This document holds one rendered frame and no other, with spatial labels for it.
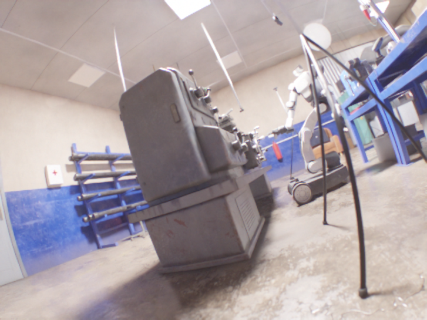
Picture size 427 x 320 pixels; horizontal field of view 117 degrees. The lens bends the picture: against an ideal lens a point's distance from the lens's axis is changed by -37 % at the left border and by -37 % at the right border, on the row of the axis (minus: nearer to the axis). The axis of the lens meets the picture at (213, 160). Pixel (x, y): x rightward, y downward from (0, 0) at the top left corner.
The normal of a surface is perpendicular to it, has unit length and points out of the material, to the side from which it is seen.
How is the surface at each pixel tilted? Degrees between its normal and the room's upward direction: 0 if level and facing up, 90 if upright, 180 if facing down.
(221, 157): 90
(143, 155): 90
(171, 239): 90
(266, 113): 90
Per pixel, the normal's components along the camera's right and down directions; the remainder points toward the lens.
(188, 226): -0.33, 0.00
